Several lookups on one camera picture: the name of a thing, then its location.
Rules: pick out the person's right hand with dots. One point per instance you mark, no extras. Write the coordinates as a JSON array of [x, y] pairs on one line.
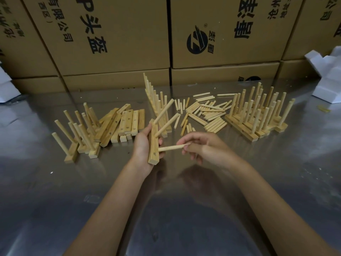
[[213, 151]]

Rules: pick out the person's left hand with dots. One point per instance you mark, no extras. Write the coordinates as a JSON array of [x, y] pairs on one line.
[[139, 151]]

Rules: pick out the pile of drilled wooden bars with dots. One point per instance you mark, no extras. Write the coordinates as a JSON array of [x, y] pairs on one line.
[[125, 122]]

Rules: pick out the pile of wooden dowels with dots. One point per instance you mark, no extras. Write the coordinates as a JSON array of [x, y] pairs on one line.
[[213, 114]]

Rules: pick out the person's right forearm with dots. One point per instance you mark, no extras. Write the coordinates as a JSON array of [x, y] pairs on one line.
[[279, 210]]

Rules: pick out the person's left forearm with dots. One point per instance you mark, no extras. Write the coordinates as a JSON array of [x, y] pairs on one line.
[[106, 215]]

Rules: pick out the stack of white foam blocks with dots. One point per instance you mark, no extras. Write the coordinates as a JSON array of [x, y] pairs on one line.
[[329, 85], [6, 90]]

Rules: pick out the clear tape patch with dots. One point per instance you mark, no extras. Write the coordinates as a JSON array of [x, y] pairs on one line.
[[92, 199]]

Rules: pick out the shiny metal table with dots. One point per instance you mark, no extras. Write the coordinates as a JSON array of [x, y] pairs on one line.
[[40, 197]]

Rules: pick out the stack of brown cardboard boxes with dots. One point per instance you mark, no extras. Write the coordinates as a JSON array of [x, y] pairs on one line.
[[128, 37]]

